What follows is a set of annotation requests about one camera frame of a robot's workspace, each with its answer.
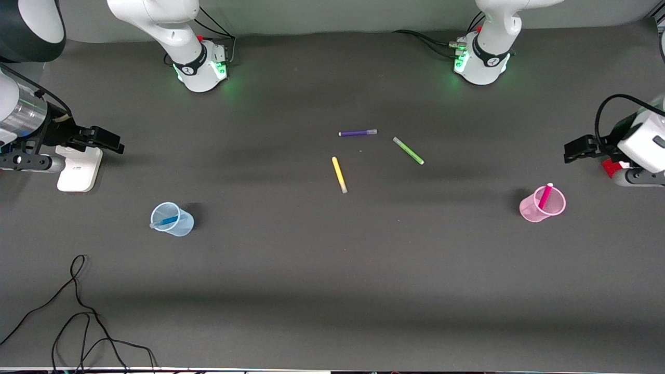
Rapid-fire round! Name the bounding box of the white desk stand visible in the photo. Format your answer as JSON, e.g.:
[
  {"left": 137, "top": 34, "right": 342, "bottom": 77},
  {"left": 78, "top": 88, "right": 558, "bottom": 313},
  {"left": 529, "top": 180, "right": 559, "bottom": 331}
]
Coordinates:
[{"left": 55, "top": 144, "right": 103, "bottom": 193}]

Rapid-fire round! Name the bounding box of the Rubik's cube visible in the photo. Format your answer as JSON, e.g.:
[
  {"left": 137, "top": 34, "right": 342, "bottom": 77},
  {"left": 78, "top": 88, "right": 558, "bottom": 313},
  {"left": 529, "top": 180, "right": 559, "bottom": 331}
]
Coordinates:
[{"left": 602, "top": 157, "right": 632, "bottom": 178}]

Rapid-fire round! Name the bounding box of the pink plastic cup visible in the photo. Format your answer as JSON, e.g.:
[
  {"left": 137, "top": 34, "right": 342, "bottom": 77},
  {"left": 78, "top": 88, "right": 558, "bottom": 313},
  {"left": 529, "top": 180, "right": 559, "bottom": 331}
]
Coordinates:
[{"left": 520, "top": 185, "right": 566, "bottom": 223}]

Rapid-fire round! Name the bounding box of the blue plastic cup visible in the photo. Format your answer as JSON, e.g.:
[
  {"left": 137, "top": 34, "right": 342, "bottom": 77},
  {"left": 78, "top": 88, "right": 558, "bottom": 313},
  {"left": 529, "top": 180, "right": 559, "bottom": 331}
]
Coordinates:
[{"left": 151, "top": 202, "right": 194, "bottom": 237}]

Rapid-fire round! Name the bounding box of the green marker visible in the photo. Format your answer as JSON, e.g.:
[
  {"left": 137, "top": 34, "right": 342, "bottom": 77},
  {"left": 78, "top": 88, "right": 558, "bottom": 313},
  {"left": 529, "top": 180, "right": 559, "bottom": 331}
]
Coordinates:
[{"left": 393, "top": 137, "right": 425, "bottom": 165}]

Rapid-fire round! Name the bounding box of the yellow marker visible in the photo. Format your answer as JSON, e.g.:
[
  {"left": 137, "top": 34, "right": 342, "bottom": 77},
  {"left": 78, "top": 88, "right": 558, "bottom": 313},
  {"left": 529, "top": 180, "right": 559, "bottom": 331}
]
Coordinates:
[{"left": 332, "top": 156, "right": 348, "bottom": 194}]

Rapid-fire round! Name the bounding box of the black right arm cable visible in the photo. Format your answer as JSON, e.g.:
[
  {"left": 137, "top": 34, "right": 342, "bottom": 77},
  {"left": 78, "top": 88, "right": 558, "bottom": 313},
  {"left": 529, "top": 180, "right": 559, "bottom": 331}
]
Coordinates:
[{"left": 0, "top": 62, "right": 73, "bottom": 119}]

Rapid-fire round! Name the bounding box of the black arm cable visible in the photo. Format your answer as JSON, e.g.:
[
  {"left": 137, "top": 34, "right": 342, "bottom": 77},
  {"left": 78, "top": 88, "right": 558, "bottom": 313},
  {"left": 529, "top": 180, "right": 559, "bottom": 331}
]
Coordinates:
[
  {"left": 0, "top": 62, "right": 73, "bottom": 119},
  {"left": 595, "top": 93, "right": 665, "bottom": 149}
]

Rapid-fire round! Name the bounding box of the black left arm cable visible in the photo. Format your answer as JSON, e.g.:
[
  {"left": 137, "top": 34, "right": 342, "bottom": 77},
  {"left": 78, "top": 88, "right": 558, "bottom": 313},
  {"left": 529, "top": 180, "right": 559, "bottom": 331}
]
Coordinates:
[{"left": 595, "top": 93, "right": 665, "bottom": 149}]

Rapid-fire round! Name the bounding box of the black loose cable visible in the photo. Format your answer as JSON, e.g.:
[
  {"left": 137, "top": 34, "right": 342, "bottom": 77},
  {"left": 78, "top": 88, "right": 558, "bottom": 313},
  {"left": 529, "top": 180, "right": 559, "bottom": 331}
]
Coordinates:
[
  {"left": 0, "top": 255, "right": 129, "bottom": 373},
  {"left": 51, "top": 313, "right": 157, "bottom": 373}
]

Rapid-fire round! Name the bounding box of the black right base cable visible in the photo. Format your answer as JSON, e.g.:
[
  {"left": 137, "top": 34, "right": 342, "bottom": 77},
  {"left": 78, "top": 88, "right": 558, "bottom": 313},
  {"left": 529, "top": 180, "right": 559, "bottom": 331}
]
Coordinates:
[{"left": 196, "top": 4, "right": 237, "bottom": 65}]

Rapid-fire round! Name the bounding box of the black base cable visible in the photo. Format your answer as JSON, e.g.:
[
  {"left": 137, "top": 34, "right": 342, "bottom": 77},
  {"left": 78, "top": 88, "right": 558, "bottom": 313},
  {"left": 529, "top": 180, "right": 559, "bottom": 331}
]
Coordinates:
[
  {"left": 196, "top": 4, "right": 237, "bottom": 65},
  {"left": 393, "top": 30, "right": 459, "bottom": 59}
]

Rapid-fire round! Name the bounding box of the black left base cable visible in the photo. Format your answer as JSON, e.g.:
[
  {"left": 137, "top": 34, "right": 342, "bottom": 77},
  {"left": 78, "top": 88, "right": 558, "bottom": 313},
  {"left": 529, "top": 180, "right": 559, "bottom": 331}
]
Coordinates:
[{"left": 393, "top": 30, "right": 459, "bottom": 59}]

